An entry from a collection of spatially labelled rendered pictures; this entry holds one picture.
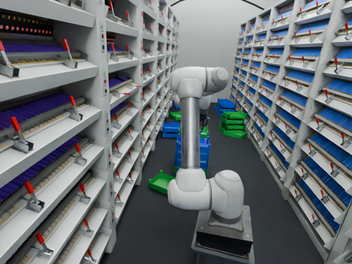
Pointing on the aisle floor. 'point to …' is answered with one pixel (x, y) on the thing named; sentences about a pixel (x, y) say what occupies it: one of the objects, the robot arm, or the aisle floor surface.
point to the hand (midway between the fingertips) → (200, 128)
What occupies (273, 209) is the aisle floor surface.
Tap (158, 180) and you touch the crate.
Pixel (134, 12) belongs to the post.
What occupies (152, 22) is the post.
